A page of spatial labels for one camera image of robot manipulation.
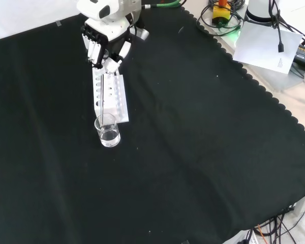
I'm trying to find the white paper sheet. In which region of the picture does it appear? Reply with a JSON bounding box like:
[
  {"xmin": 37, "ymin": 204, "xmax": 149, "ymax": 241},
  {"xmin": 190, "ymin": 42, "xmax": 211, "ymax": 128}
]
[{"xmin": 232, "ymin": 21, "xmax": 303, "ymax": 75}]

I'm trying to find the black floor cable bundle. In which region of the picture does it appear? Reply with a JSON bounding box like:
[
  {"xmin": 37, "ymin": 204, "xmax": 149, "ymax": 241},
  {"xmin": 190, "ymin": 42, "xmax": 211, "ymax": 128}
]
[{"xmin": 243, "ymin": 207, "xmax": 305, "ymax": 244}]

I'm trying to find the yellow stop button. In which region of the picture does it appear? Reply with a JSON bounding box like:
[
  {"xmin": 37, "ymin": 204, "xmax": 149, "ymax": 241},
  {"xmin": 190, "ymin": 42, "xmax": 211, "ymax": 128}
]
[{"xmin": 211, "ymin": 0, "xmax": 232, "ymax": 27}]

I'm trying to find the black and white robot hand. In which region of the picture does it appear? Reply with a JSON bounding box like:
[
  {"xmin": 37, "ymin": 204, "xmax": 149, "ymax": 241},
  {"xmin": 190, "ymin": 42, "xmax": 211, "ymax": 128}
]
[{"xmin": 80, "ymin": 15, "xmax": 150, "ymax": 75}]

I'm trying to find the black cable with plug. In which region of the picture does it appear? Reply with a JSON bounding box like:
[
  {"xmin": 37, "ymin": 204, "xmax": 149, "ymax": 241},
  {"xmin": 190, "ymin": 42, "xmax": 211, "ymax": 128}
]
[{"xmin": 268, "ymin": 0, "xmax": 286, "ymax": 53}]

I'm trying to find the green cable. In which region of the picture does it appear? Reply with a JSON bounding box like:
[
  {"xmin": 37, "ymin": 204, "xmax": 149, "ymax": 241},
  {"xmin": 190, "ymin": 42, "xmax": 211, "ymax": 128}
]
[{"xmin": 141, "ymin": 0, "xmax": 181, "ymax": 9}]

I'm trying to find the pale board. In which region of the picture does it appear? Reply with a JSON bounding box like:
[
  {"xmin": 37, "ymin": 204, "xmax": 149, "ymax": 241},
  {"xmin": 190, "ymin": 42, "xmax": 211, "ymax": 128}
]
[{"xmin": 200, "ymin": 10, "xmax": 305, "ymax": 90}]

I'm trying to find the white test tube rack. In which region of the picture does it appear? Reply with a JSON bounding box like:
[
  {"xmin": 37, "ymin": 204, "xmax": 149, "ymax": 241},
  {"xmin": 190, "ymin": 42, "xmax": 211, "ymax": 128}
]
[{"xmin": 91, "ymin": 68, "xmax": 130, "ymax": 125}]

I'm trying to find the glass beaker with water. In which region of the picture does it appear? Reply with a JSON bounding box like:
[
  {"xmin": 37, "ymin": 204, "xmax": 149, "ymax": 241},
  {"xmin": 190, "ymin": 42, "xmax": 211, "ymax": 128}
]
[{"xmin": 94, "ymin": 113, "xmax": 121, "ymax": 148}]

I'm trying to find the black bench cloth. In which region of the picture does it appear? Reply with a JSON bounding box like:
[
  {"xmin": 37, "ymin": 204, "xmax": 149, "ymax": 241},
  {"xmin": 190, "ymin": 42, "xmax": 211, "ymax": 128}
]
[{"xmin": 0, "ymin": 6, "xmax": 305, "ymax": 244}]

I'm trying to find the clear glass rod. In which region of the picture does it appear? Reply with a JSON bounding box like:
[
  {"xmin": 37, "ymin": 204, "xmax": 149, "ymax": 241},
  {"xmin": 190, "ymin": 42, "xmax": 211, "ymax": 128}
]
[{"xmin": 99, "ymin": 72, "xmax": 105, "ymax": 128}]

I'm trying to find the black looped cable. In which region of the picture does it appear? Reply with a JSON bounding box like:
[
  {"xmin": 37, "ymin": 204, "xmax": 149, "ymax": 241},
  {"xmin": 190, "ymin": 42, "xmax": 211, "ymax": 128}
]
[{"xmin": 195, "ymin": 0, "xmax": 245, "ymax": 36}]

